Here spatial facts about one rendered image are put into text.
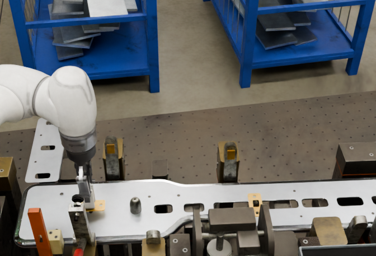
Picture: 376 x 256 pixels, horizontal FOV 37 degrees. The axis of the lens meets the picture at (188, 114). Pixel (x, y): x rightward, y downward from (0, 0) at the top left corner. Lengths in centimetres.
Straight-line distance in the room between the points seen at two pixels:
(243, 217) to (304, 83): 247
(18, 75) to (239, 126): 117
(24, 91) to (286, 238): 73
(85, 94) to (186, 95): 231
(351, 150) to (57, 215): 90
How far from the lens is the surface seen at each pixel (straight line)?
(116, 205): 163
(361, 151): 181
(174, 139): 224
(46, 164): 177
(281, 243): 145
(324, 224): 151
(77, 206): 137
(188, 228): 158
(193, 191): 165
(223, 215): 135
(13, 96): 134
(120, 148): 172
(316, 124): 237
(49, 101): 131
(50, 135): 186
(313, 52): 374
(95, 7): 347
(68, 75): 128
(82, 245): 142
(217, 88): 363
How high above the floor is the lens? 223
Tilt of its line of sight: 41 degrees down
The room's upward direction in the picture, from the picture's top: 1 degrees clockwise
